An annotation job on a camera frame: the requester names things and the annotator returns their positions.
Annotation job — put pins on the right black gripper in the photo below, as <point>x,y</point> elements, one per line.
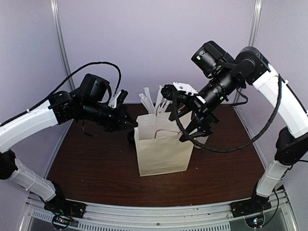
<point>201,109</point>

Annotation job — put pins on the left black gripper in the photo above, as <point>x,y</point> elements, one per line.
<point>119,123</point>

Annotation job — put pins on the stack of black cup lids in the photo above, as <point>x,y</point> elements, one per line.
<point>130,137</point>

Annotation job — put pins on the brown paper bag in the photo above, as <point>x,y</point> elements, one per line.
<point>158,148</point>

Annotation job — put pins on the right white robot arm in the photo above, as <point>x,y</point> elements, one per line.
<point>226,74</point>

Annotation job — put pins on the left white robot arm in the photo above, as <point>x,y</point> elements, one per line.
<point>91,101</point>

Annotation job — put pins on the bundle of wrapped white straws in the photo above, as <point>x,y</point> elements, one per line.
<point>151,98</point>

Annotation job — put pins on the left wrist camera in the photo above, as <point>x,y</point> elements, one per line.
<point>118,99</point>

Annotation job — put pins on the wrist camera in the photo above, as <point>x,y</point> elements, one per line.
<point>118,99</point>
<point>183,91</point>

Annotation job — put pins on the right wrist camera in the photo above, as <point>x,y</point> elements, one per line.
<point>183,91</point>

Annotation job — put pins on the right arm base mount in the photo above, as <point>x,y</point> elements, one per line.
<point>252,211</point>

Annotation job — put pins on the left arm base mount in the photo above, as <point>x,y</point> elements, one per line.
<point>65,215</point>

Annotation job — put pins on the aluminium front rail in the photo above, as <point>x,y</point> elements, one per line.
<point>214,217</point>

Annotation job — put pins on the left aluminium frame post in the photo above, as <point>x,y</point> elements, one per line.
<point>59,33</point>

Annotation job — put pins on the aluminium frame post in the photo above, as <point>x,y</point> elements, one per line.
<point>59,33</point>
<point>255,23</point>

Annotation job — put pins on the right aluminium frame post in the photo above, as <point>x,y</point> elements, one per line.
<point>255,23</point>

